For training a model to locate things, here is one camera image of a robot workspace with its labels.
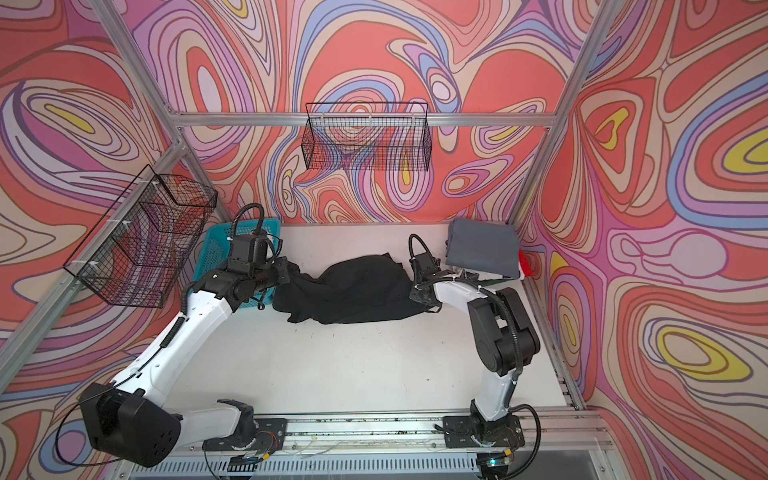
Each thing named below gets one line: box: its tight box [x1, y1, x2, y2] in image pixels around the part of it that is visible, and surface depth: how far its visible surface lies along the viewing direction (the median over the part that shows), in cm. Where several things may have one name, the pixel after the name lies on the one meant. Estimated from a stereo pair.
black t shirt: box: [272, 253, 431, 324], surface depth 95 cm
